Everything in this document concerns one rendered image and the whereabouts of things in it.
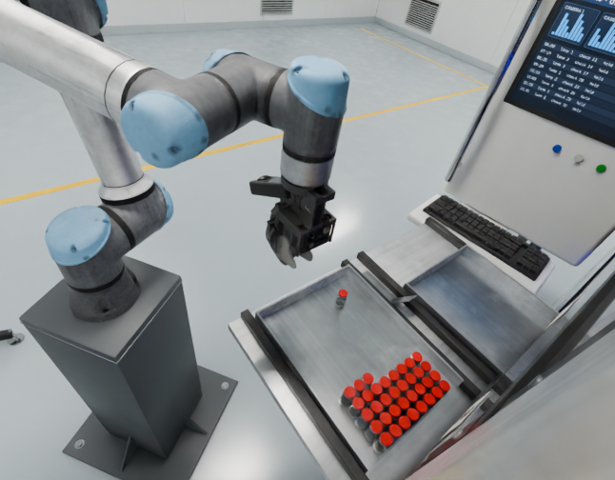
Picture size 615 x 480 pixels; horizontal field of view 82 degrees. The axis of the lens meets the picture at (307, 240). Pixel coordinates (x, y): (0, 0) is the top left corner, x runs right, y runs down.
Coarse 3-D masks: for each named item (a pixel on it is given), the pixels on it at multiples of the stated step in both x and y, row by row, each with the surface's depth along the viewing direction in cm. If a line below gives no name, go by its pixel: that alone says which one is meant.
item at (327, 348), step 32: (320, 288) 83; (352, 288) 84; (256, 320) 74; (288, 320) 76; (320, 320) 77; (352, 320) 78; (384, 320) 79; (288, 352) 70; (320, 352) 71; (352, 352) 72; (384, 352) 73; (320, 384) 67; (352, 448) 57
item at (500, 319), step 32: (448, 256) 92; (480, 256) 94; (416, 288) 87; (448, 288) 88; (480, 288) 90; (512, 288) 90; (448, 320) 81; (480, 320) 83; (512, 320) 84; (544, 320) 85; (480, 352) 73; (512, 352) 77
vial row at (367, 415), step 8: (416, 368) 67; (424, 368) 67; (408, 376) 65; (416, 376) 66; (424, 376) 68; (400, 384) 64; (408, 384) 65; (392, 392) 63; (400, 392) 64; (384, 400) 61; (392, 400) 63; (368, 408) 62; (376, 408) 60; (384, 408) 62; (360, 416) 60; (368, 416) 59; (376, 416) 61; (360, 424) 60; (368, 424) 60
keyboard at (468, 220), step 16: (432, 208) 121; (448, 208) 122; (464, 208) 124; (448, 224) 118; (464, 224) 117; (480, 224) 118; (480, 240) 113; (496, 240) 114; (512, 240) 114; (496, 256) 110; (512, 256) 110; (528, 256) 109; (544, 256) 110; (528, 272) 106
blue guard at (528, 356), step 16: (608, 272) 61; (592, 288) 62; (576, 304) 61; (560, 320) 60; (544, 336) 59; (528, 352) 56; (512, 368) 57; (496, 384) 56; (496, 400) 38; (448, 448) 37
